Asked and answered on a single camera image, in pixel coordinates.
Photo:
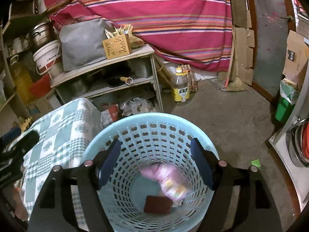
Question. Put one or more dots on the pink snack wrapper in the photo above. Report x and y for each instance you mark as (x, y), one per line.
(172, 183)

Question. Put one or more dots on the light blue plastic basket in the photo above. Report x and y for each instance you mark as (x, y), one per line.
(145, 139)

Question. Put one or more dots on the cardboard box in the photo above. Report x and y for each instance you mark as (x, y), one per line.
(296, 58)

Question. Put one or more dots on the tall wooden shelf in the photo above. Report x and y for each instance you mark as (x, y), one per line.
(17, 47)

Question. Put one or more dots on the grey low shelf unit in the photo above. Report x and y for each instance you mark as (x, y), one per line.
(90, 81)

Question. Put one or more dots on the red striped cloth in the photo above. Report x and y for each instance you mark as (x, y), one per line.
(196, 32)

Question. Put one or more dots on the bamboo chopstick holder box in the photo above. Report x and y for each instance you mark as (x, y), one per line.
(117, 46)

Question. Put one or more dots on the red plastic basin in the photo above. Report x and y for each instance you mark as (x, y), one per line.
(41, 87)

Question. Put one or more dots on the green paper scrap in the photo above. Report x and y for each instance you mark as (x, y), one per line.
(256, 163)

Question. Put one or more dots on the green checkered tablecloth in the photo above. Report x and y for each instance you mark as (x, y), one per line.
(64, 134)

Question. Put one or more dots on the steel pot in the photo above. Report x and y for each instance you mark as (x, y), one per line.
(41, 35)

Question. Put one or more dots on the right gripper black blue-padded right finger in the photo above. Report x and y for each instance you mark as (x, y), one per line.
(255, 209)

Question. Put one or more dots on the cooking oil bottle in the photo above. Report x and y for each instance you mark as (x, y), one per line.
(180, 87)

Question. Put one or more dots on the straw broom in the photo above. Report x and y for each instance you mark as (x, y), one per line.
(235, 85)

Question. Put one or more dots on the crumpled clear plastic bag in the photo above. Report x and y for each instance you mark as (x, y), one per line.
(137, 106)

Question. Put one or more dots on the grey fabric bag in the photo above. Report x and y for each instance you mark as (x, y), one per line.
(82, 43)

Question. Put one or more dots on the wooden handled pan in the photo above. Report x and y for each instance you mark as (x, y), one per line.
(118, 81)

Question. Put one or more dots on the green trash bin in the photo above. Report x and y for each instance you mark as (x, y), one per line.
(289, 95)

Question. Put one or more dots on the white plastic bucket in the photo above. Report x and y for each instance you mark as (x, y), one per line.
(48, 60)

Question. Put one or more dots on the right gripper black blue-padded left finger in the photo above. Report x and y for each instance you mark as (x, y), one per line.
(54, 209)

